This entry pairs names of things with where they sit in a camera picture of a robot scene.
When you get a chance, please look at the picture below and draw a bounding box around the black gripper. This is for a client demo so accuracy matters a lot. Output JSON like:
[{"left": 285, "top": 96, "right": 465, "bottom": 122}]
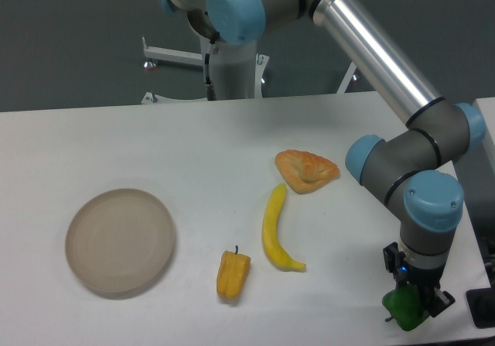
[{"left": 383, "top": 242, "right": 455, "bottom": 317}]

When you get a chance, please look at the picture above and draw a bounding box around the green bell pepper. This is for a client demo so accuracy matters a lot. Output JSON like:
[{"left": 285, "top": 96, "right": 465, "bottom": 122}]
[{"left": 382, "top": 283, "right": 429, "bottom": 331}]

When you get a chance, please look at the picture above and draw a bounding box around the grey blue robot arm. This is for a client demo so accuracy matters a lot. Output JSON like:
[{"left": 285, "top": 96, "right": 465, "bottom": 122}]
[{"left": 159, "top": 0, "right": 486, "bottom": 318}]

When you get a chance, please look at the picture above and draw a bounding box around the yellow bell pepper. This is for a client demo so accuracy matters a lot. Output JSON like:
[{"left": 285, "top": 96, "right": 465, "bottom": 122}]
[{"left": 217, "top": 245, "right": 251, "bottom": 300}]

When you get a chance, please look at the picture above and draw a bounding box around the black device at table edge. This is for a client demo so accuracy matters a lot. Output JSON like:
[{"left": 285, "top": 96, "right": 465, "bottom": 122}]
[{"left": 466, "top": 288, "right": 494, "bottom": 329}]

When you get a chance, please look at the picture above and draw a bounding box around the yellow banana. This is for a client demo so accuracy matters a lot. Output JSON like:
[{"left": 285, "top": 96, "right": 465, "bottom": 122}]
[{"left": 261, "top": 183, "right": 306, "bottom": 272}]

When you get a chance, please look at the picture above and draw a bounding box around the orange pastry turnover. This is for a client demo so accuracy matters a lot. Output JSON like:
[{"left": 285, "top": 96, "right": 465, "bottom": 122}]
[{"left": 275, "top": 149, "right": 340, "bottom": 194}]

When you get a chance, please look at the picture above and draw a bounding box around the white side table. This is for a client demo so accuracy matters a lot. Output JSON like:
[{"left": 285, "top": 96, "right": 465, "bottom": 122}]
[{"left": 474, "top": 97, "right": 495, "bottom": 163}]

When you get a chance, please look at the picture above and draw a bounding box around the beige round plate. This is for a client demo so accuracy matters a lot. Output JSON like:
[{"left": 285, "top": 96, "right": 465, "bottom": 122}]
[{"left": 65, "top": 189, "right": 175, "bottom": 298}]

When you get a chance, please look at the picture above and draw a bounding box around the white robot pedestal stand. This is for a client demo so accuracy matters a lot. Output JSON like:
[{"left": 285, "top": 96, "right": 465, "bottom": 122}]
[{"left": 139, "top": 9, "right": 360, "bottom": 105}]

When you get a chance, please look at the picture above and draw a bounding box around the black cable on pedestal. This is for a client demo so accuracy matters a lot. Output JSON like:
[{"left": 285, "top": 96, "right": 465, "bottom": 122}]
[{"left": 203, "top": 31, "right": 221, "bottom": 101}]

